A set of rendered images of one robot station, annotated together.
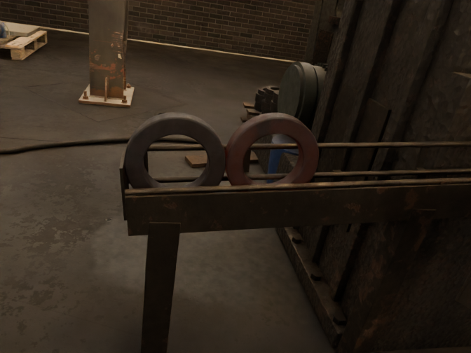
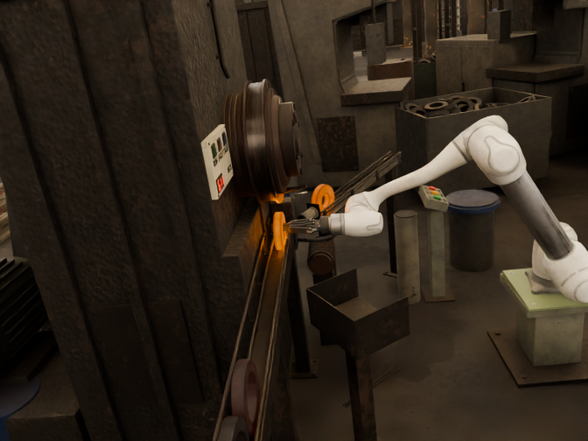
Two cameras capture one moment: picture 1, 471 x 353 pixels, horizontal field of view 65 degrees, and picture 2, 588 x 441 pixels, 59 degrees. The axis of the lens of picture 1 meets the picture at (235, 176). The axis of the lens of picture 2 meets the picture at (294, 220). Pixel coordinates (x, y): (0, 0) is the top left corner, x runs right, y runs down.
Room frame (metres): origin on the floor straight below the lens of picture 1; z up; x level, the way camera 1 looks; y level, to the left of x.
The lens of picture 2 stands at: (0.11, 0.86, 1.54)
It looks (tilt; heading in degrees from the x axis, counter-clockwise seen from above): 21 degrees down; 292
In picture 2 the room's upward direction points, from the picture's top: 8 degrees counter-clockwise
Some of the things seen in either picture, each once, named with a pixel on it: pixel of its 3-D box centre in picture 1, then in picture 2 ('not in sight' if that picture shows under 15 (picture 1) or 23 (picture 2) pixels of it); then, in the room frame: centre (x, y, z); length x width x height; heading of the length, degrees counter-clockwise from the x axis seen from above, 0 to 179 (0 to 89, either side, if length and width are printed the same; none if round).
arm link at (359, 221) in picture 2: not in sight; (363, 222); (0.57, -1.04, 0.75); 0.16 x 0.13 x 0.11; 15
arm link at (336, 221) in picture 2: not in sight; (336, 224); (0.68, -1.00, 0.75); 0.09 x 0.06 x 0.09; 105
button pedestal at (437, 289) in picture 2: not in sight; (436, 244); (0.36, -1.78, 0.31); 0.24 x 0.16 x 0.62; 105
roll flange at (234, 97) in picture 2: not in sight; (245, 144); (0.98, -0.92, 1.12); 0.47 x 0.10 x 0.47; 105
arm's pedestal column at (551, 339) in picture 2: not in sight; (548, 325); (-0.15, -1.30, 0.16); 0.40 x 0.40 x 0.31; 18
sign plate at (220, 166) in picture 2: not in sight; (219, 159); (0.92, -0.58, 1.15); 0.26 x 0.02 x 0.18; 105
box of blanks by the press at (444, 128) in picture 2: not in sight; (464, 143); (0.29, -3.64, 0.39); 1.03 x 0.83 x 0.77; 30
